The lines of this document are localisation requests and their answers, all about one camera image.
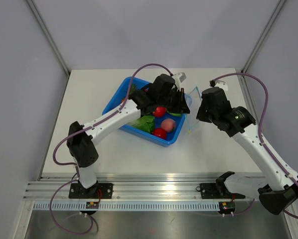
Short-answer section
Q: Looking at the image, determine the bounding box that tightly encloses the pink peach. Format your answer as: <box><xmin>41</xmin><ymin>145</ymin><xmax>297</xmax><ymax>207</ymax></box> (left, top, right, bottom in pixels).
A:
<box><xmin>160</xmin><ymin>119</ymin><xmax>176</xmax><ymax>132</ymax></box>

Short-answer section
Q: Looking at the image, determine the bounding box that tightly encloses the clear zip top bag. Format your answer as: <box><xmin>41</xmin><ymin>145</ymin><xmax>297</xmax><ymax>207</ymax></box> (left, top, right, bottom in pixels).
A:
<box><xmin>185</xmin><ymin>86</ymin><xmax>202</xmax><ymax>134</ymax></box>

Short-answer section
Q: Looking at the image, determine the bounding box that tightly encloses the white slotted cable duct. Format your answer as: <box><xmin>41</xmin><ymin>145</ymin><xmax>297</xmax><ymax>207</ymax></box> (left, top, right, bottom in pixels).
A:
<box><xmin>33</xmin><ymin>201</ymin><xmax>220</xmax><ymax>212</ymax></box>

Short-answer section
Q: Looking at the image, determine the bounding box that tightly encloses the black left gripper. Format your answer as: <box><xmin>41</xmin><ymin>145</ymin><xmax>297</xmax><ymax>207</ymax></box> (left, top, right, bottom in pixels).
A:
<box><xmin>157</xmin><ymin>88</ymin><xmax>190</xmax><ymax>114</ymax></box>

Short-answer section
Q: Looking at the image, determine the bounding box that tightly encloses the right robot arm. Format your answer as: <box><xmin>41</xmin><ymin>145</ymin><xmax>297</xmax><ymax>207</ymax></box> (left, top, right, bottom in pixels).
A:
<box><xmin>196</xmin><ymin>87</ymin><xmax>298</xmax><ymax>215</ymax></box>

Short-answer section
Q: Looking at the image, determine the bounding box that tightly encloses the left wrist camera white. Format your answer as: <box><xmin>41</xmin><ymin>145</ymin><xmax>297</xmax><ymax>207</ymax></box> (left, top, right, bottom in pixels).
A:
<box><xmin>172</xmin><ymin>72</ymin><xmax>186</xmax><ymax>89</ymax></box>

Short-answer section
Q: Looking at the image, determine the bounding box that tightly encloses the blue plastic bin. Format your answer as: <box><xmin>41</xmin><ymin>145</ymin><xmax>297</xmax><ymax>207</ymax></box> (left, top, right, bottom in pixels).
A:
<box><xmin>102</xmin><ymin>76</ymin><xmax>186</xmax><ymax>148</ymax></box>

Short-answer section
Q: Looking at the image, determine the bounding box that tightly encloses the red apple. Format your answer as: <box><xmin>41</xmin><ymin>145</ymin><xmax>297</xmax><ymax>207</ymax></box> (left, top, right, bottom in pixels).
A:
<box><xmin>152</xmin><ymin>107</ymin><xmax>167</xmax><ymax>118</ymax></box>

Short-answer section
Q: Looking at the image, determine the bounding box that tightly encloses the orange pineapple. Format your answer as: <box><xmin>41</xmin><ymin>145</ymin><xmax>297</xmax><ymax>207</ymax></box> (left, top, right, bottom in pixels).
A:
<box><xmin>125</xmin><ymin>83</ymin><xmax>138</xmax><ymax>96</ymax></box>

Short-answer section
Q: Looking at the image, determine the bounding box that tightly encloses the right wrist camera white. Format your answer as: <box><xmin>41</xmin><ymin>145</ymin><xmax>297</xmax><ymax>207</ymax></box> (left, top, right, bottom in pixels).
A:
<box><xmin>210</xmin><ymin>80</ymin><xmax>229</xmax><ymax>92</ymax></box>

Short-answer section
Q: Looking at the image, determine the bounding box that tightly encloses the green lettuce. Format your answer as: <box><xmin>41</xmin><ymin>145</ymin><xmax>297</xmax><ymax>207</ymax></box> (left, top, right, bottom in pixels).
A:
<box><xmin>128</xmin><ymin>115</ymin><xmax>155</xmax><ymax>134</ymax></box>

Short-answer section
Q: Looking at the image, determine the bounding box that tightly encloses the red tomato front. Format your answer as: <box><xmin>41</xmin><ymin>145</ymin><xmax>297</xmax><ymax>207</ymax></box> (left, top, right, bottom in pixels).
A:
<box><xmin>152</xmin><ymin>128</ymin><xmax>167</xmax><ymax>140</ymax></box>

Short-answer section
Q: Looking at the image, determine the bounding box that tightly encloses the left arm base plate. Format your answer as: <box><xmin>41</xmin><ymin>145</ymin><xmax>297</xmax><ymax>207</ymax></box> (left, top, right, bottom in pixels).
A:
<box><xmin>68</xmin><ymin>182</ymin><xmax>114</xmax><ymax>199</ymax></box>

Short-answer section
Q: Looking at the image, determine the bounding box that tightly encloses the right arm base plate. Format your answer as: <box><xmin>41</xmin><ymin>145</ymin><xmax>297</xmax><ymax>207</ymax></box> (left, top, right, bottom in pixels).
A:
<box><xmin>195</xmin><ymin>171</ymin><xmax>246</xmax><ymax>200</ymax></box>

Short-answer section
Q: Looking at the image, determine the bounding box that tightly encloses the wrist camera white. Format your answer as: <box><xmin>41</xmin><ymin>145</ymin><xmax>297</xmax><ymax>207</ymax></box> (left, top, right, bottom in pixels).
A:
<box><xmin>210</xmin><ymin>80</ymin><xmax>229</xmax><ymax>92</ymax></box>
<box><xmin>172</xmin><ymin>72</ymin><xmax>186</xmax><ymax>89</ymax></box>

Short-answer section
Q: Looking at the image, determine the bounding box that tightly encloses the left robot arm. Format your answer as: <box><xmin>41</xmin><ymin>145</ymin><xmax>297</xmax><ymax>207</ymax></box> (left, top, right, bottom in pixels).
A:
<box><xmin>66</xmin><ymin>73</ymin><xmax>190</xmax><ymax>198</ymax></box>

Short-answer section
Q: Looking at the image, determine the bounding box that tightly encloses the aluminium mounting rail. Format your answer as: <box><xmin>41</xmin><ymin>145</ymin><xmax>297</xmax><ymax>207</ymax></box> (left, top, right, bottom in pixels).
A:
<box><xmin>21</xmin><ymin>173</ymin><xmax>264</xmax><ymax>202</ymax></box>

